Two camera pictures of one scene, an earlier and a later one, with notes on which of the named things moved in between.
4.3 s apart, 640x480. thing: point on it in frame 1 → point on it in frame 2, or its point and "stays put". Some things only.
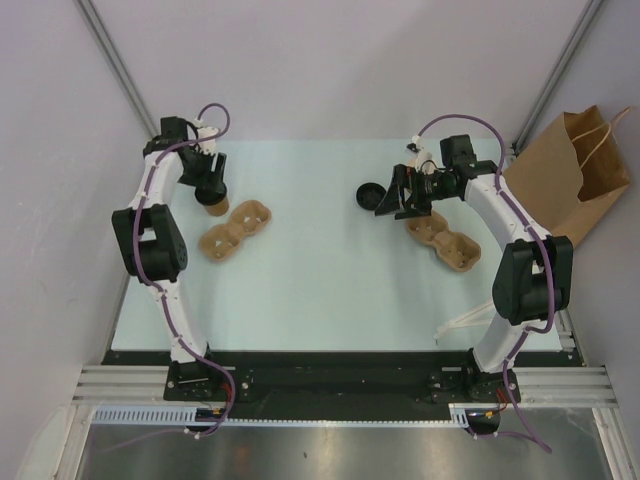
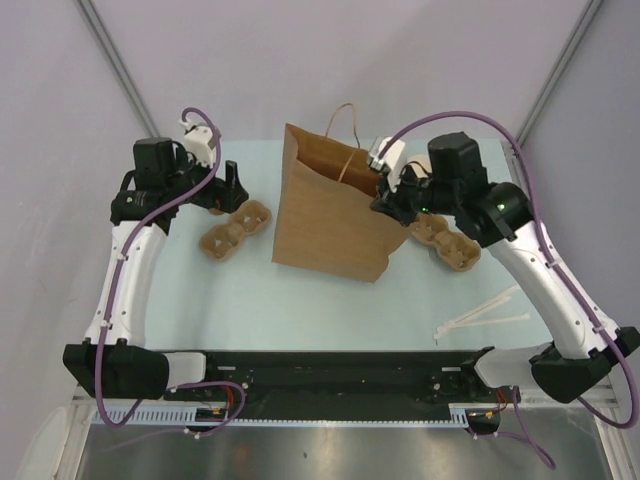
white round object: (45, 452) stays put
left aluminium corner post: (114, 55) stays put
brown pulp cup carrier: (456, 250) stays put
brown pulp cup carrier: (219, 241) stays put
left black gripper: (208, 177) → (227, 198)
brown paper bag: (572, 171) → (324, 221)
